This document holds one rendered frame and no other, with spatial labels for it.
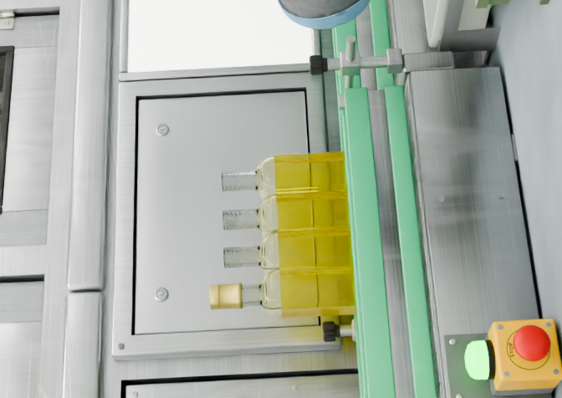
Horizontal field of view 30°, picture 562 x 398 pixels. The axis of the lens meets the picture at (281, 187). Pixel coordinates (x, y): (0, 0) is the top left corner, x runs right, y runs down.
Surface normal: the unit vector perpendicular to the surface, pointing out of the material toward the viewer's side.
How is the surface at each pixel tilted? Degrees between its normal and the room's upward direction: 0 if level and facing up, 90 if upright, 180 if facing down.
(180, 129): 90
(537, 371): 90
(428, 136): 90
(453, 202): 90
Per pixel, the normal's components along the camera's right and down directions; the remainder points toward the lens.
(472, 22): 0.04, 0.90
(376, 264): -0.04, -0.43
